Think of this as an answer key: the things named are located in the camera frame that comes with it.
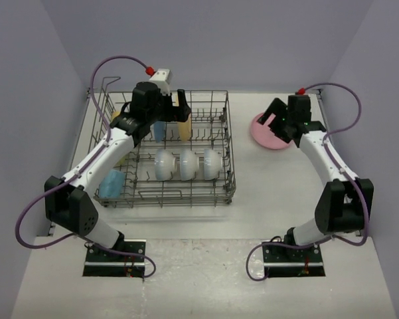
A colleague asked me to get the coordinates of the orange plastic plate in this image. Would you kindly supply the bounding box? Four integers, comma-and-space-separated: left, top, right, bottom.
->
177, 115, 192, 142

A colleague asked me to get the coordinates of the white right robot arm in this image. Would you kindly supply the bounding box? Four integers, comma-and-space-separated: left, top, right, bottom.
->
259, 94, 374, 261

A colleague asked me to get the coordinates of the yellow-green plastic cup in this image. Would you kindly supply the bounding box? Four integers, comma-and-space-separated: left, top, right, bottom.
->
110, 110, 127, 167

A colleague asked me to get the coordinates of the blue plastic plate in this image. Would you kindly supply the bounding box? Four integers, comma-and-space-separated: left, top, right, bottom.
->
153, 121, 165, 143

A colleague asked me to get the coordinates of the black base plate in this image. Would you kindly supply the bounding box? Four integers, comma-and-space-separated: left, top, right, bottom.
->
82, 242, 145, 278
262, 245, 326, 278

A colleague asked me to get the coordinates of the grey wire dish rack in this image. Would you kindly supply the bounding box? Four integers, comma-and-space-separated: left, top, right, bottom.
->
94, 90, 236, 208

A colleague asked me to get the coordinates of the white ceramic bowl middle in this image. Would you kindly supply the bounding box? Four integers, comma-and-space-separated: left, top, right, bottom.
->
179, 149, 200, 181

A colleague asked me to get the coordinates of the pink plastic plate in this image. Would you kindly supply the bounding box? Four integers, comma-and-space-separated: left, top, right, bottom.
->
250, 112, 291, 150

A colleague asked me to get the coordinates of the white ceramic bowl right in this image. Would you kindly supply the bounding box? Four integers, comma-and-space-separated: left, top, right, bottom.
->
203, 149, 223, 180

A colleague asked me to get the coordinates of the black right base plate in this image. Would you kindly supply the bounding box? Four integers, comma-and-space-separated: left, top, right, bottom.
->
262, 245, 326, 278

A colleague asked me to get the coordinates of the white ceramic bowl left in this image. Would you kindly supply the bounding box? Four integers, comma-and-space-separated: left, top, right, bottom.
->
154, 149, 177, 181

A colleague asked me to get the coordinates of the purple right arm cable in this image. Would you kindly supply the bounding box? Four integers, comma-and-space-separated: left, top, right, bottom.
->
245, 82, 372, 280

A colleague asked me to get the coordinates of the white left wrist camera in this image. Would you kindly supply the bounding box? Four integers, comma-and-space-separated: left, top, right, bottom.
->
149, 68, 173, 96

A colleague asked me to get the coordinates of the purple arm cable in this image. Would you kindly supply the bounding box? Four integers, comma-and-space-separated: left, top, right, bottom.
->
245, 82, 372, 280
14, 54, 157, 279

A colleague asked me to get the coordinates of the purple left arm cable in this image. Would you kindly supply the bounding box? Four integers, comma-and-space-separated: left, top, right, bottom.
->
14, 54, 157, 279

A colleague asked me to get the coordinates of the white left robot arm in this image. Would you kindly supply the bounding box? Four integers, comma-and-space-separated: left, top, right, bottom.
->
44, 80, 191, 261

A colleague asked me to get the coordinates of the white ceramic bowl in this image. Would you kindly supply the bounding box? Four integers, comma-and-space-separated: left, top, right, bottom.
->
154, 149, 177, 181
179, 149, 200, 181
203, 149, 223, 180

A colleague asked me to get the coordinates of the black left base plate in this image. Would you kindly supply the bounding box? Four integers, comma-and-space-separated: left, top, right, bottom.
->
82, 242, 145, 278

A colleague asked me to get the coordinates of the blue plastic cup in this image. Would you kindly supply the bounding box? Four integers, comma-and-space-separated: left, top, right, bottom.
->
98, 169, 125, 199

